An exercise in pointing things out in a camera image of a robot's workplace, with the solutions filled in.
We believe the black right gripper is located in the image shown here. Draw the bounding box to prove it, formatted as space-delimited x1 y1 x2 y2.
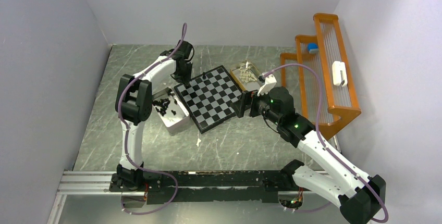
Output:
230 84 281 125

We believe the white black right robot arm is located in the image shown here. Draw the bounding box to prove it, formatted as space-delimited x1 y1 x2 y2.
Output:
229 87 386 223

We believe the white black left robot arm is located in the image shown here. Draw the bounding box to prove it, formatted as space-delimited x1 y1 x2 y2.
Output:
113 41 194 191

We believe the white chess pieces pile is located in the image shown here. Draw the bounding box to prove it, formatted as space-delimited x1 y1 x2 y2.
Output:
238 61 257 83

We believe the black chess pieces pile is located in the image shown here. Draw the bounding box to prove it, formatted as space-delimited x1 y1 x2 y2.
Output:
152 88 178 116

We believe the yellow tray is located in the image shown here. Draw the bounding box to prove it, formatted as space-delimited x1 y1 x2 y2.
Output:
229 60 264 91

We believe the black white chessboard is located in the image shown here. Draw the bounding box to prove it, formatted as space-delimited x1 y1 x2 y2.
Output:
173 65 242 134

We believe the pink metal tin box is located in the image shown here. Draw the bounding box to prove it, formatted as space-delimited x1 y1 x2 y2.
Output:
153 87 190 136

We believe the orange wooden rack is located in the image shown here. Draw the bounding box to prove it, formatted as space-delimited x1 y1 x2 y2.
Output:
280 13 361 140

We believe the blue round object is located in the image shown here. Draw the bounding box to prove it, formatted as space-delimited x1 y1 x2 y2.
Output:
307 43 319 54

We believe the white plastic clip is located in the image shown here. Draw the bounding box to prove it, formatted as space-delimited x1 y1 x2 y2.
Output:
332 61 348 87

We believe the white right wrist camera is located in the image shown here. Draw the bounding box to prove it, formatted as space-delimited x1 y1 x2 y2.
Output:
257 73 277 96

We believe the black mounting rail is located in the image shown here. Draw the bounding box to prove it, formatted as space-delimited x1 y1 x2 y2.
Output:
109 170 299 205

